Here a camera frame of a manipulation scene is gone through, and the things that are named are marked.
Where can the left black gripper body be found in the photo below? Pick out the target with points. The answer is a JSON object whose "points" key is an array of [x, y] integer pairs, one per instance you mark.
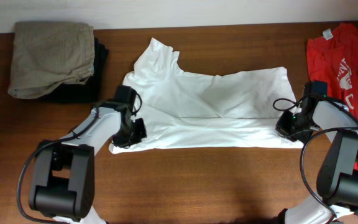
{"points": [[132, 134]]}

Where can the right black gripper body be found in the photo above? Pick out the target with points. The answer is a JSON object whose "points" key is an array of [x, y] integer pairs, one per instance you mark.
{"points": [[297, 127]]}

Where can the white printed t-shirt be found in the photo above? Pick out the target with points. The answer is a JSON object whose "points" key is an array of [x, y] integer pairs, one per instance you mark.
{"points": [[185, 110]]}

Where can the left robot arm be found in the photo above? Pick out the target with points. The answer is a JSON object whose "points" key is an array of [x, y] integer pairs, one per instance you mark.
{"points": [[63, 183]]}

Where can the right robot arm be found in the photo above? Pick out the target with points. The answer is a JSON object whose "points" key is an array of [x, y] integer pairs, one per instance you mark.
{"points": [[336, 193]]}

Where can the folded black garment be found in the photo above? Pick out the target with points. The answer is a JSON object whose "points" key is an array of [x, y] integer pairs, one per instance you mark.
{"points": [[78, 93]]}

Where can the red printed t-shirt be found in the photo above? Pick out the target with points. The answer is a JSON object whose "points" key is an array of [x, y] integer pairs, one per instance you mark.
{"points": [[333, 58]]}

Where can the folded khaki shorts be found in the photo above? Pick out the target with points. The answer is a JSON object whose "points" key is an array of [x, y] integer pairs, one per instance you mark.
{"points": [[47, 54]]}

